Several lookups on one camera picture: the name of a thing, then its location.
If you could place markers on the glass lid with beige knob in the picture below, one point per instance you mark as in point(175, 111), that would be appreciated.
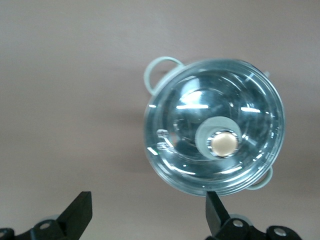
point(224, 144)

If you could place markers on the brown table cover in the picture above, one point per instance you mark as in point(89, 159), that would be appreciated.
point(62, 100)

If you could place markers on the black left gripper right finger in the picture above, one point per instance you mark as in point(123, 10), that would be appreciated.
point(216, 215)

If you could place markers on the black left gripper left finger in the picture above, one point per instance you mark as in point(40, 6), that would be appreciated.
point(77, 215)

